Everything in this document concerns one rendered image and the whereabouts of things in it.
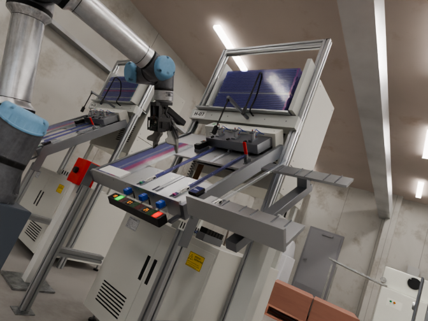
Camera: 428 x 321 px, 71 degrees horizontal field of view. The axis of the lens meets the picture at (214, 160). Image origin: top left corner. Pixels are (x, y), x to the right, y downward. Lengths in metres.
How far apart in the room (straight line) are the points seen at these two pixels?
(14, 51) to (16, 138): 0.28
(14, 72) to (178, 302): 1.04
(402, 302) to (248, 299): 5.84
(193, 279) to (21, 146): 0.87
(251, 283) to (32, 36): 0.98
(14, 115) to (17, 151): 0.09
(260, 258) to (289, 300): 3.15
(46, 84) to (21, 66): 4.41
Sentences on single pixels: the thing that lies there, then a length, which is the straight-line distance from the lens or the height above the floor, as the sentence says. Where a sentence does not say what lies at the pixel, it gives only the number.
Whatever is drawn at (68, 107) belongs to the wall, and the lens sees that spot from 5.60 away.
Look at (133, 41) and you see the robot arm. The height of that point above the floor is 1.11.
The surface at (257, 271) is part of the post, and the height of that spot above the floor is 0.62.
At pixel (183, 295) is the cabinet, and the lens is 1.42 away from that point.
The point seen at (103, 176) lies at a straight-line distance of 1.53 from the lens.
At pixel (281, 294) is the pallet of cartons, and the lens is 4.17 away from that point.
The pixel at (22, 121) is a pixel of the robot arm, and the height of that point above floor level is 0.74.
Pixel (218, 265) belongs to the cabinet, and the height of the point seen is 0.56.
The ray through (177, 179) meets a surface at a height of 0.82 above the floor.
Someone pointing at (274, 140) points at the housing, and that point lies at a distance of 1.56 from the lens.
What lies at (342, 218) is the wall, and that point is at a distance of 11.25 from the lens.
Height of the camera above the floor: 0.68
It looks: 12 degrees up
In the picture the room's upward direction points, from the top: 23 degrees clockwise
